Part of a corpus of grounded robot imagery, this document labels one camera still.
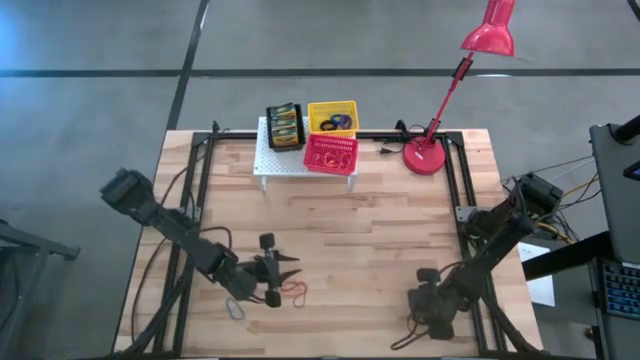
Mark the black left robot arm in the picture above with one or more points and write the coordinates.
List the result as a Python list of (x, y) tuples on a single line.
[(185, 237)]

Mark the red desk lamp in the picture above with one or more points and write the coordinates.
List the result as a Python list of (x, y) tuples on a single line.
[(425, 160)]

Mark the black plastic basket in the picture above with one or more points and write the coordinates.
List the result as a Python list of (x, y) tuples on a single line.
[(286, 149)]

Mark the black aluminium table frame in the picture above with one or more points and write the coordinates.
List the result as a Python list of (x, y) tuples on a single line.
[(201, 138)]

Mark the black desk beam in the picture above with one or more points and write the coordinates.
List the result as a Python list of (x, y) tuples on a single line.
[(565, 257)]

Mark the black spiral wrist coil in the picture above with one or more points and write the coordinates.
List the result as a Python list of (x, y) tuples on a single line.
[(324, 126)]

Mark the backlit computer keyboard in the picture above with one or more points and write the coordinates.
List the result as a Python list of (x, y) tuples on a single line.
[(622, 290)]

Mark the red rubber band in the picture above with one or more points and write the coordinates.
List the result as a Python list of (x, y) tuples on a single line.
[(300, 302)]

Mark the dark grey desk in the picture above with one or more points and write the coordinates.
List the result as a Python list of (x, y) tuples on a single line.
[(615, 210)]

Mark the white paper sheet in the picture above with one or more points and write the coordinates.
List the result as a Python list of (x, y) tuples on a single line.
[(542, 295)]

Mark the white perforated shelf riser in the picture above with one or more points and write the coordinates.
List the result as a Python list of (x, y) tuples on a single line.
[(280, 165)]

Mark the yellow plastic basket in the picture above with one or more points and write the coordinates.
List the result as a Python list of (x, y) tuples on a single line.
[(320, 107)]

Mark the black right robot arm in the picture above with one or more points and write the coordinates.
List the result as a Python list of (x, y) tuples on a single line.
[(500, 240)]

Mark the blue rubber band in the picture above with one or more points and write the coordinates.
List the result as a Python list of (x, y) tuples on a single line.
[(229, 306)]

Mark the grey metal cart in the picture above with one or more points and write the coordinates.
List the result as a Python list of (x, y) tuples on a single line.
[(50, 247)]

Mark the red plastic basket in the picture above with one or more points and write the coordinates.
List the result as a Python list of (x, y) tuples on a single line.
[(312, 150)]

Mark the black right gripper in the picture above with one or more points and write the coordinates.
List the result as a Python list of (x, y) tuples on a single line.
[(432, 305)]

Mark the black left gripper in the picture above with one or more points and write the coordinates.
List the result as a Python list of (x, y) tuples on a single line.
[(260, 277)]

